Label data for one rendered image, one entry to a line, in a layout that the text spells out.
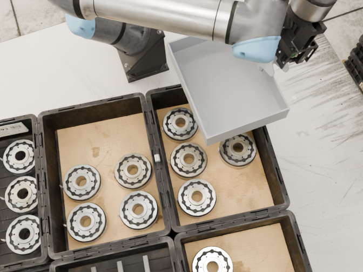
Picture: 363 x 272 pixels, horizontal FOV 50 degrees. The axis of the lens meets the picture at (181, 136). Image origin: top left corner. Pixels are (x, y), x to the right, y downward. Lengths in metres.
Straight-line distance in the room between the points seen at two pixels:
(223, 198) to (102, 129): 0.41
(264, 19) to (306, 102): 0.73
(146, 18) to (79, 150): 0.56
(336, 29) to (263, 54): 1.83
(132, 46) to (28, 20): 1.42
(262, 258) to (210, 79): 0.48
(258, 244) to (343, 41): 1.62
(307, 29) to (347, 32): 1.70
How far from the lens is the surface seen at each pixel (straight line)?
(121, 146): 1.15
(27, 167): 1.17
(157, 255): 1.07
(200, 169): 1.08
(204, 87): 0.97
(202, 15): 0.69
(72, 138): 1.19
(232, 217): 0.98
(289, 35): 0.86
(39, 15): 2.60
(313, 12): 0.79
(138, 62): 1.30
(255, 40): 0.68
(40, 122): 1.13
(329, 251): 1.26
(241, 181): 1.11
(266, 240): 1.09
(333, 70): 1.47
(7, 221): 1.19
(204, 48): 1.02
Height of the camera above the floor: 1.89
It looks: 68 degrees down
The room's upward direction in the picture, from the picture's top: 4 degrees counter-clockwise
